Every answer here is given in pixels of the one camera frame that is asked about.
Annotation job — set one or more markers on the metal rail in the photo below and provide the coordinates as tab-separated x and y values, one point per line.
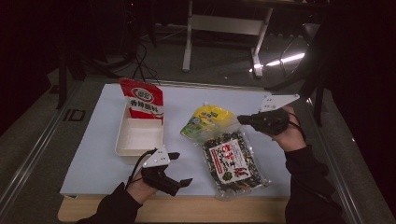
336	174
31	155

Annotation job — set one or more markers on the red seasoning packet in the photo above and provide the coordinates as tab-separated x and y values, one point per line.
141	99

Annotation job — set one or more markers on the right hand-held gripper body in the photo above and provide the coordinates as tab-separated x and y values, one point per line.
272	123

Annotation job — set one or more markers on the clear dried seaweed packet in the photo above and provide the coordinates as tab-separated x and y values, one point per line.
230	161

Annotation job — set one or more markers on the black metal stand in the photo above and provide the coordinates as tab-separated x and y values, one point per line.
62	90

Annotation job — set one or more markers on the yellow sauce pouch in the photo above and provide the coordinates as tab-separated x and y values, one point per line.
205	121

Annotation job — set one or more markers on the person's left hand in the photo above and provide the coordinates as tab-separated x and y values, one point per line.
140	189

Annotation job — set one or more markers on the white metal desk frame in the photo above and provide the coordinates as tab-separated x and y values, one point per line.
224	25

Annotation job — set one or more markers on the light blue mat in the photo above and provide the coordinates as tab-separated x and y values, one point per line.
93	155

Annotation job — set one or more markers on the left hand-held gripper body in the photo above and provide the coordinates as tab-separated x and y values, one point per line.
157	158

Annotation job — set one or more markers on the person's right hand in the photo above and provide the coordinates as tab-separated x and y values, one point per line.
291	140

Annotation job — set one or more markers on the white divided container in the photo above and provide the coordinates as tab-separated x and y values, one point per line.
138	138

